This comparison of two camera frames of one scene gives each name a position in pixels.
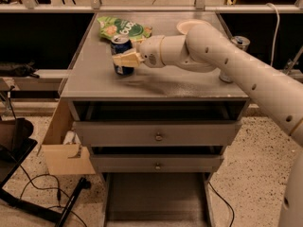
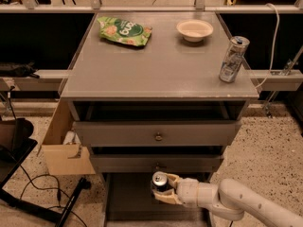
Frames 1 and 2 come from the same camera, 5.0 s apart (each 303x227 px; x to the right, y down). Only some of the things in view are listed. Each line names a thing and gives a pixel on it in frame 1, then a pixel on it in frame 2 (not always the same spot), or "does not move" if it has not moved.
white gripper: (151, 51) → (188, 190)
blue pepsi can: (119, 43) → (160, 182)
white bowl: (185, 26) does not move
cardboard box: (62, 148) does not move
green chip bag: (110, 26) does not move
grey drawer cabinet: (157, 135) does not move
